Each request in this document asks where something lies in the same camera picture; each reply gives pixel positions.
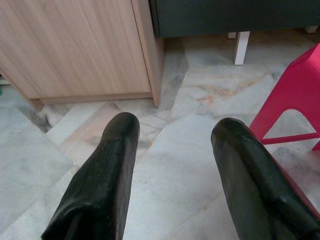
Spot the light wooden cabinet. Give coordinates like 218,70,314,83
0,0,165,111

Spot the red plastic stool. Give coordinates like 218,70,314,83
249,42,320,213

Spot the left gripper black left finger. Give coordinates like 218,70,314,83
41,111,140,240

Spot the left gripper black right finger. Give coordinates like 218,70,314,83
210,117,320,240

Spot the white console leg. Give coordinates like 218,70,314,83
233,31,251,66

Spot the black low console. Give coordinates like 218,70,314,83
149,0,320,40

